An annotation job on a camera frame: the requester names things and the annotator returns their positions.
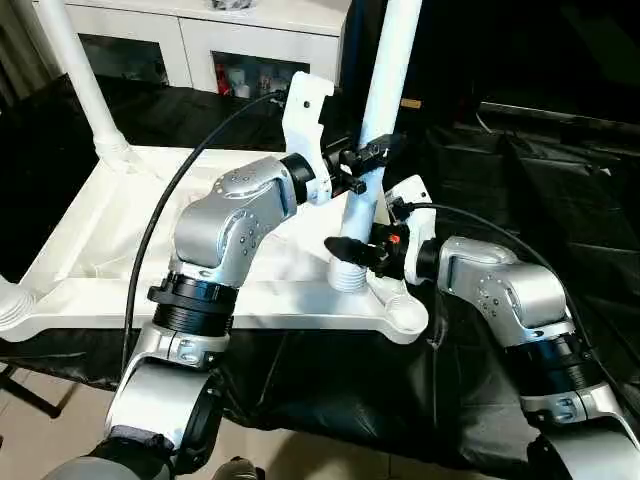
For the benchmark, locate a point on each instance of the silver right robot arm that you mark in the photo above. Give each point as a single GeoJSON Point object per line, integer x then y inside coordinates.
{"type": "Point", "coordinates": [510, 290]}

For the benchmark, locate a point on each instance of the white plastic table leg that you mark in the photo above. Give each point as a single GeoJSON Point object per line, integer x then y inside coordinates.
{"type": "Point", "coordinates": [85, 80]}
{"type": "Point", "coordinates": [395, 70]}
{"type": "Point", "coordinates": [12, 302]}

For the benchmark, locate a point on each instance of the dark object on cabinet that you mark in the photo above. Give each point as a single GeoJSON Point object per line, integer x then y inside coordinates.
{"type": "Point", "coordinates": [235, 4]}

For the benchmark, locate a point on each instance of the large black screen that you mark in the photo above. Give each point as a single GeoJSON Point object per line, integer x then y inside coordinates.
{"type": "Point", "coordinates": [540, 50]}

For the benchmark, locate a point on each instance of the grey left robot foot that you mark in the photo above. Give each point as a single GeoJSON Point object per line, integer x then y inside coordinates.
{"type": "Point", "coordinates": [240, 470]}

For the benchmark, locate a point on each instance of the small tan label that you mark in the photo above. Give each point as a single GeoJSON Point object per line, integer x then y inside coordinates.
{"type": "Point", "coordinates": [411, 103]}

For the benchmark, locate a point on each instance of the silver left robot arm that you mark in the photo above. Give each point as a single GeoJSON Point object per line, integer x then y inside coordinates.
{"type": "Point", "coordinates": [230, 230]}

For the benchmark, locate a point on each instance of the black plastic mat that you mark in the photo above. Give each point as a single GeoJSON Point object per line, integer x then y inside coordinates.
{"type": "Point", "coordinates": [540, 200]}

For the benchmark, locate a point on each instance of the white plastic table top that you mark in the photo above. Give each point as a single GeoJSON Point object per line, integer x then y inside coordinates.
{"type": "Point", "coordinates": [90, 240]}

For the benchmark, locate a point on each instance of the white cabinet with glass doors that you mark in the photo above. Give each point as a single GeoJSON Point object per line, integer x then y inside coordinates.
{"type": "Point", "coordinates": [150, 35]}

